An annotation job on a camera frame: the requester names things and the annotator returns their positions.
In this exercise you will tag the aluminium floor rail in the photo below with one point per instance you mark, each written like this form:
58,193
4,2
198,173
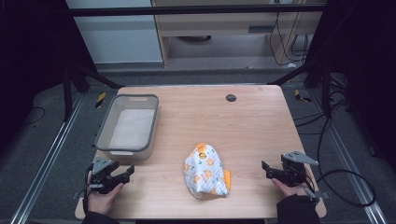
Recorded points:
46,155
348,155

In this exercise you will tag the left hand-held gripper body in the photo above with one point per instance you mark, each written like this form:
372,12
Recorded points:
101,174

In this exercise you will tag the person's right hand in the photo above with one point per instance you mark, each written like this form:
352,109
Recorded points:
289,188

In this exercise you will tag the black metal frame bar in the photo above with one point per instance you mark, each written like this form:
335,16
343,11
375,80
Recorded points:
186,11

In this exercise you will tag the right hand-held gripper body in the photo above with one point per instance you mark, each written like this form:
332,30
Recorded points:
294,169

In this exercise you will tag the white cabinet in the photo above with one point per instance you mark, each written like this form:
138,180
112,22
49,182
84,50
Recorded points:
118,37

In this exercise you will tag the white orange printed garment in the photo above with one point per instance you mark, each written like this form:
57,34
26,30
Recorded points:
205,174

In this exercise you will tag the white plastic bin grey rim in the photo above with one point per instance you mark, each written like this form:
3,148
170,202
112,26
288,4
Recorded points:
132,126

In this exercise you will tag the yellow black tape strip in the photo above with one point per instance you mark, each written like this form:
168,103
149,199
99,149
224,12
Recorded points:
301,96
100,99

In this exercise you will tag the black metal stand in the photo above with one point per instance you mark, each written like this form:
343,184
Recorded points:
323,84
70,90

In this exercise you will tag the person's left hand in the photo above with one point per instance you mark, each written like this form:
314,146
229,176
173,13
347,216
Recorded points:
102,200

